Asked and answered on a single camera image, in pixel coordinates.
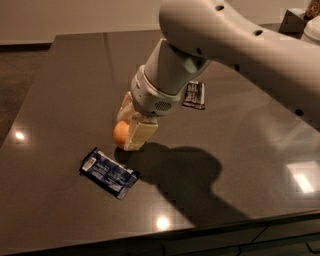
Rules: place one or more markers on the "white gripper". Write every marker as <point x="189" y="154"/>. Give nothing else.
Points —
<point x="149" y="97"/>

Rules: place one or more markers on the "orange fruit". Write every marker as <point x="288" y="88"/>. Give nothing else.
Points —
<point x="120" y="133"/>

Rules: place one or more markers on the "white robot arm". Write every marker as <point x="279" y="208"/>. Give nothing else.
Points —
<point x="197" y="32"/>

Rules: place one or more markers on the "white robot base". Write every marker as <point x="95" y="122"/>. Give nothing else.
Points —
<point x="311" y="31"/>

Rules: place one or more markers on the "blue rxbar blueberry wrapper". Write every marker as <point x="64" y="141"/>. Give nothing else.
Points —
<point x="108" y="174"/>

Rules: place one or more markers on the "black rxbar wrapper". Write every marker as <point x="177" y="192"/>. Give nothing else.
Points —
<point x="195" y="95"/>

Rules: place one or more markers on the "dark box on table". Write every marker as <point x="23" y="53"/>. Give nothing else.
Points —
<point x="293" y="23"/>

